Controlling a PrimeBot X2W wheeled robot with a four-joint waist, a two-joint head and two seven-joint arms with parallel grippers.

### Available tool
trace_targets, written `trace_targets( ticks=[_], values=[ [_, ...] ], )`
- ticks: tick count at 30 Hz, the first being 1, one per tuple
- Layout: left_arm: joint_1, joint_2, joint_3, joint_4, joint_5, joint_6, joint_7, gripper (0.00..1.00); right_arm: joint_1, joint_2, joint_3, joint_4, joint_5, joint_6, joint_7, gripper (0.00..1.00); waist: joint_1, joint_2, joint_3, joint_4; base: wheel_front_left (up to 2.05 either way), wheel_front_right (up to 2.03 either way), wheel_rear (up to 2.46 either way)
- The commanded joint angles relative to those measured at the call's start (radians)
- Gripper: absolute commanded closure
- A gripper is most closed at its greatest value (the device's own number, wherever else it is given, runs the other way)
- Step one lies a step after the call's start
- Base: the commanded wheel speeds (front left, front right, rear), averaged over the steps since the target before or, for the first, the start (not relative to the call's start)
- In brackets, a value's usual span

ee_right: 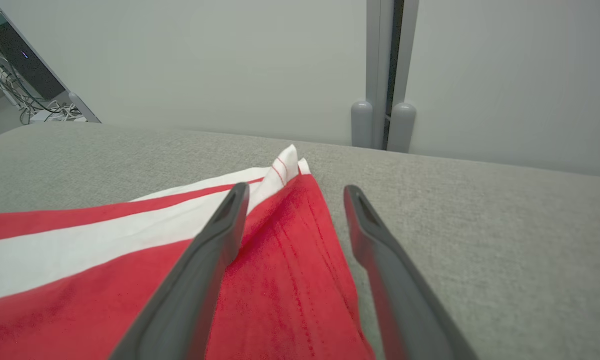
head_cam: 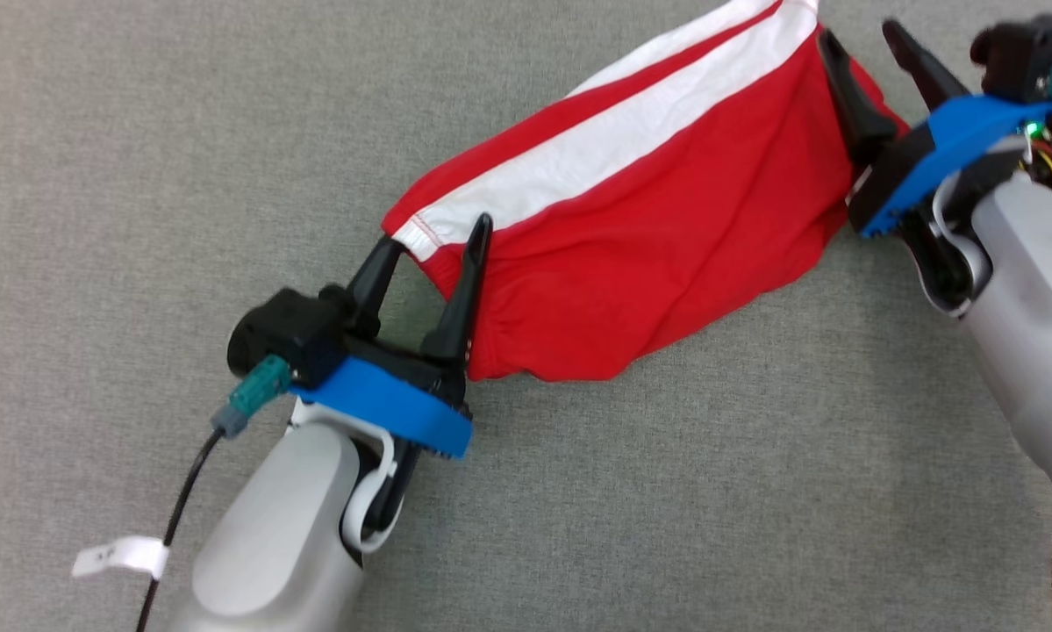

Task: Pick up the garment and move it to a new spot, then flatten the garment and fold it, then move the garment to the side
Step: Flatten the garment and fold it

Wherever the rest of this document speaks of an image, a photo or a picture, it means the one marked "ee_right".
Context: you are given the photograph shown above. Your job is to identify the white power strip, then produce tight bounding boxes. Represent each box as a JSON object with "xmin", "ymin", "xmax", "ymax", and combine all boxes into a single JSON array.
[{"xmin": 29, "ymin": 102, "xmax": 88, "ymax": 124}]

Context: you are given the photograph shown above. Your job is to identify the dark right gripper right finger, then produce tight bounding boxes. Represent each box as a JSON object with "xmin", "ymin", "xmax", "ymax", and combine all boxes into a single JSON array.
[{"xmin": 343, "ymin": 184, "xmax": 481, "ymax": 360}]

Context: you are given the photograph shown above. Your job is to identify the black screen panel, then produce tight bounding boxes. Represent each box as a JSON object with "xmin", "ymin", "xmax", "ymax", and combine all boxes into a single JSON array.
[{"xmin": 0, "ymin": 21, "xmax": 66, "ymax": 101}]

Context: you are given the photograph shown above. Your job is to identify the grey slanted partition edge frame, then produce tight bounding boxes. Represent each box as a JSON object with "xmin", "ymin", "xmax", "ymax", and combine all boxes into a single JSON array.
[{"xmin": 0, "ymin": 0, "xmax": 102, "ymax": 124}]

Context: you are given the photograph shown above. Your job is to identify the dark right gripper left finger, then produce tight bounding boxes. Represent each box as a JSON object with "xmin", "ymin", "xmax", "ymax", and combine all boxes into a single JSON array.
[{"xmin": 108, "ymin": 182, "xmax": 251, "ymax": 360}]

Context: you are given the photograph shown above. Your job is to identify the grey partition post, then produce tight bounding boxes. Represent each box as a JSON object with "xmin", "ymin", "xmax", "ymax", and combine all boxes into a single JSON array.
[
  {"xmin": 350, "ymin": 0, "xmax": 395, "ymax": 149},
  {"xmin": 387, "ymin": 0, "xmax": 421, "ymax": 154}
]

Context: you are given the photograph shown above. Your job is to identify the red shorts with white stripes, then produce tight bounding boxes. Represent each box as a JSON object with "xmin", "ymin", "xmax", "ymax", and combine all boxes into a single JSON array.
[{"xmin": 0, "ymin": 144, "xmax": 376, "ymax": 360}]

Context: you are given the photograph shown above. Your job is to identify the tangled black cables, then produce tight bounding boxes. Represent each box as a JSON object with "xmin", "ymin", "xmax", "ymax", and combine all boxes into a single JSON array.
[{"xmin": 0, "ymin": 42, "xmax": 83, "ymax": 126}]

